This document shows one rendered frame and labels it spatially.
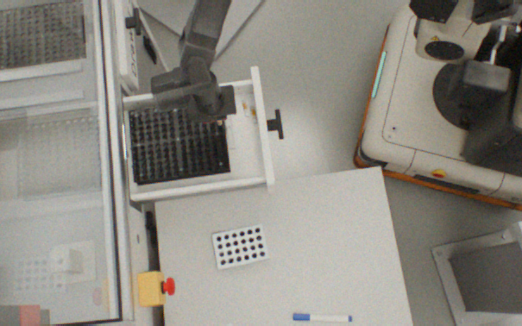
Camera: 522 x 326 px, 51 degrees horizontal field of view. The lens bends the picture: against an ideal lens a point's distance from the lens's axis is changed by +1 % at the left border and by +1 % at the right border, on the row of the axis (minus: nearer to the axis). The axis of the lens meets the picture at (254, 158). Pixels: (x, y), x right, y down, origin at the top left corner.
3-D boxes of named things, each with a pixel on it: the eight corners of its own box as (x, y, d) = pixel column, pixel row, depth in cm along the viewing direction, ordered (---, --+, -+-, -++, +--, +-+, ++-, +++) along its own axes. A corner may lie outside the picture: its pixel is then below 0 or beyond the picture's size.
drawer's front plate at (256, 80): (259, 83, 139) (257, 65, 128) (275, 193, 131) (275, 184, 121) (252, 84, 139) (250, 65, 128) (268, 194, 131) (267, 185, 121)
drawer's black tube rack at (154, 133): (223, 107, 136) (220, 97, 129) (231, 174, 131) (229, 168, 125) (135, 119, 136) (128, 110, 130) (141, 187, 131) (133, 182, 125)
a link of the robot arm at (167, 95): (203, 58, 97) (198, 34, 103) (140, 73, 97) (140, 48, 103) (218, 109, 105) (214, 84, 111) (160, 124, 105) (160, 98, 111)
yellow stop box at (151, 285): (166, 272, 126) (160, 270, 119) (169, 304, 124) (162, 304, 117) (144, 274, 126) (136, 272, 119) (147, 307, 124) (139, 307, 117)
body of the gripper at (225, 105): (237, 115, 115) (233, 103, 108) (190, 122, 115) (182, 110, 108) (234, 87, 117) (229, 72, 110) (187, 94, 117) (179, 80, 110)
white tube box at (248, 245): (262, 225, 135) (261, 223, 132) (269, 259, 133) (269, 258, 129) (213, 236, 135) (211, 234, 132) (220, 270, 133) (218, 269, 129)
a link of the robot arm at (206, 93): (218, 90, 102) (212, 62, 104) (183, 98, 103) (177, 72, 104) (223, 103, 109) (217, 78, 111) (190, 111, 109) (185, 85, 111)
